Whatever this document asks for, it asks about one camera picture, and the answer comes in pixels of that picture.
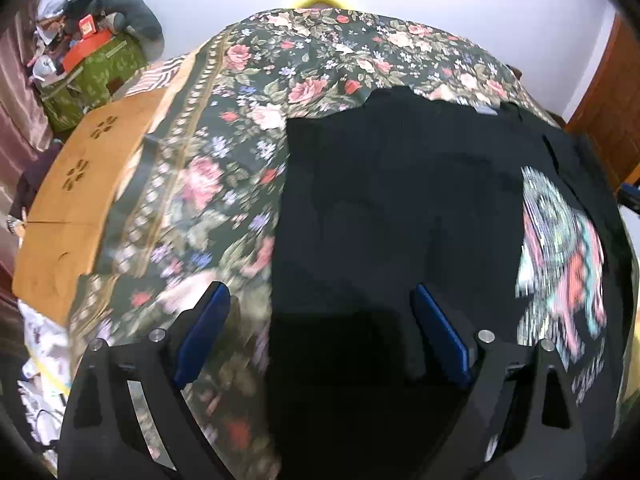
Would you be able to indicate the green patterned storage box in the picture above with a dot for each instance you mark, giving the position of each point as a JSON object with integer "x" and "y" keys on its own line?
{"x": 90, "y": 77}

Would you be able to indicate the floral bed sheet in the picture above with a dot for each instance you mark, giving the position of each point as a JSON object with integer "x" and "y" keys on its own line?
{"x": 210, "y": 180}

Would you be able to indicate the pink curtain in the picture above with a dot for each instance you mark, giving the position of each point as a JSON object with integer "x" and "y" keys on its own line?
{"x": 17, "y": 110}

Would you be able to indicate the white patterned cloth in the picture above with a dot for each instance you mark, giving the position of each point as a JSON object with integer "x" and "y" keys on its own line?
{"x": 42, "y": 360}

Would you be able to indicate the black printed t-shirt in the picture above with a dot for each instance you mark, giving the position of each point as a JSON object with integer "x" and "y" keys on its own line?
{"x": 400, "y": 220}

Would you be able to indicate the wooden door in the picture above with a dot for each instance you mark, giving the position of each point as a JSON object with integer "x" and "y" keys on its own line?
{"x": 607, "y": 105}

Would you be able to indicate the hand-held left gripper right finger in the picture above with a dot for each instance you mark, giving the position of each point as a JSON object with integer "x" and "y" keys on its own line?
{"x": 442, "y": 332}

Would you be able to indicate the red box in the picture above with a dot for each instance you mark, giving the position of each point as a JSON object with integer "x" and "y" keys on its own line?
{"x": 86, "y": 49}

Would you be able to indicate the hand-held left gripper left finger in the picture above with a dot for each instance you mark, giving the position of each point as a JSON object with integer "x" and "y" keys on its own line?
{"x": 202, "y": 331}

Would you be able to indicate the yellow round object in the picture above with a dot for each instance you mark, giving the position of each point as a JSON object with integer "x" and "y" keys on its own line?
{"x": 320, "y": 0}

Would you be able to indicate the striped cloth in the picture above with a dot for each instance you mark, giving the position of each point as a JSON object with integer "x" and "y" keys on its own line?
{"x": 156, "y": 74}

